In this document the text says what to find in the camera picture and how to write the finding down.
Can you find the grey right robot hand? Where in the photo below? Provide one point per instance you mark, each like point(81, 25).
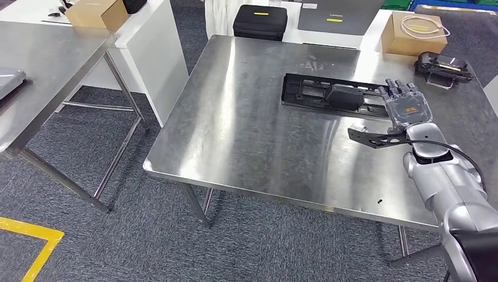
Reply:
point(408, 111)

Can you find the black plastic panel part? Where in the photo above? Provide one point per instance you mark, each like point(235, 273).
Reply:
point(342, 97)

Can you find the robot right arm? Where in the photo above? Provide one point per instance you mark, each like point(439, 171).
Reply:
point(447, 187)

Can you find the blue steel shelf rack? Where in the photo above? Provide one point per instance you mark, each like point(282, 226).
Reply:
point(416, 4)

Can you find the stainless steel workbench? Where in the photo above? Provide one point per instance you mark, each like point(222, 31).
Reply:
point(253, 136)

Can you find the black handheld device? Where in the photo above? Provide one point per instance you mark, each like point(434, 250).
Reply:
point(439, 66)

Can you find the green plastic crate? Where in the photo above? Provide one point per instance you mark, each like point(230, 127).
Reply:
point(395, 4)

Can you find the grey laptop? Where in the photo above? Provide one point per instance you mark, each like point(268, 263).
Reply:
point(338, 27)

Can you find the black zip case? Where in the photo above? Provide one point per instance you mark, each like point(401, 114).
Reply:
point(260, 25)

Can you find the plain cardboard box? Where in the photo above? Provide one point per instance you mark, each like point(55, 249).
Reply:
point(93, 15)

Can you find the stainless steel table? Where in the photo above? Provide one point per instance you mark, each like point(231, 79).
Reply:
point(50, 58)

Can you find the small black desk object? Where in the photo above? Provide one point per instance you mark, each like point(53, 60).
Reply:
point(53, 14)

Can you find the yellow floor tape square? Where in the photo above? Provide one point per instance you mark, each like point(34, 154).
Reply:
point(39, 233)

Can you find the grey metal tray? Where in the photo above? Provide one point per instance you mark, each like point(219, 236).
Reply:
point(9, 81)

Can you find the black camera bracket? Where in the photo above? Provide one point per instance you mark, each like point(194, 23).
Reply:
point(373, 139)

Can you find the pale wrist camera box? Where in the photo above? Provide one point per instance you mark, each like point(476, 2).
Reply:
point(358, 127)

